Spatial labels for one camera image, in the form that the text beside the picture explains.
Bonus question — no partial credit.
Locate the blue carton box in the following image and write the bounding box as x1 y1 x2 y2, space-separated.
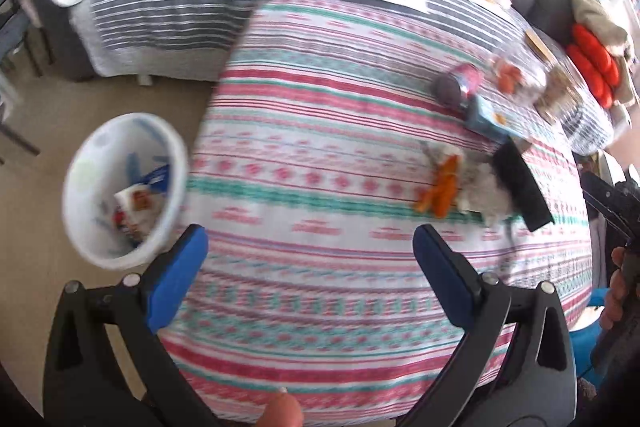
464 95 512 141

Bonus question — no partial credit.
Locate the grey folding chair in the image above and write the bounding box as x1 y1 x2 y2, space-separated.
0 0 42 168

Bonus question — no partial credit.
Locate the white snack wrapper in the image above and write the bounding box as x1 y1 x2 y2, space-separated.
112 184 162 239

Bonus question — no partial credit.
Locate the clear jar of snacks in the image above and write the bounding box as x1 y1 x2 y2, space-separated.
534 66 582 124

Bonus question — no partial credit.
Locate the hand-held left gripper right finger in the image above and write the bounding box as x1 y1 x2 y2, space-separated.
412 224 579 427

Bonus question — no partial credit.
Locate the white waste bin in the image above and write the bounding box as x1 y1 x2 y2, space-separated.
62 112 190 271

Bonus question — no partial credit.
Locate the person's right hand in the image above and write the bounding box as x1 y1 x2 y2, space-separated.
599 246 632 334

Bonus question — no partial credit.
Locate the patterned pink green tablecloth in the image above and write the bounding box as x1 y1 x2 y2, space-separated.
164 0 594 414

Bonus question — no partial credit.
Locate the person's left hand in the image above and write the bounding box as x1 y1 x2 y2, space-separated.
250 387 305 427

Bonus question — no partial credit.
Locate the red orange cushion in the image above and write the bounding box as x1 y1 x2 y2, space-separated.
566 24 621 108

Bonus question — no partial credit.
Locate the crumpled white tissue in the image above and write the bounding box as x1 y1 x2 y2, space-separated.
422 141 517 226

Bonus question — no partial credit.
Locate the dark blue snack packet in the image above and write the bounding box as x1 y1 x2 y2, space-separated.
131 151 174 194

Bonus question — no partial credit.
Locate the beige fleece blanket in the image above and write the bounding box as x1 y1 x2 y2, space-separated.
569 0 632 58

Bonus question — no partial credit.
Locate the clear plastic bag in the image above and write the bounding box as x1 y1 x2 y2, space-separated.
492 29 554 108

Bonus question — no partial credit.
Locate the blue bag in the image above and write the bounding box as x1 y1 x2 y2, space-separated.
570 286 609 379

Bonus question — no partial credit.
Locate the black plastic tray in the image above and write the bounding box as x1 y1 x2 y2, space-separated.
489 139 555 232

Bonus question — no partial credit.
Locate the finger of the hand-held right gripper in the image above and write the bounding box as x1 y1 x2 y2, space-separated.
579 170 632 239

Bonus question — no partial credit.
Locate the orange peel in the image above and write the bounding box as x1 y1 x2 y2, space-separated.
413 154 461 217

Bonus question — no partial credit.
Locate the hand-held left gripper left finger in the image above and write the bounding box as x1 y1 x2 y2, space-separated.
42 224 210 427

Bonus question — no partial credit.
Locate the red drink can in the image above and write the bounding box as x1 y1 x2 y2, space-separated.
430 62 485 110

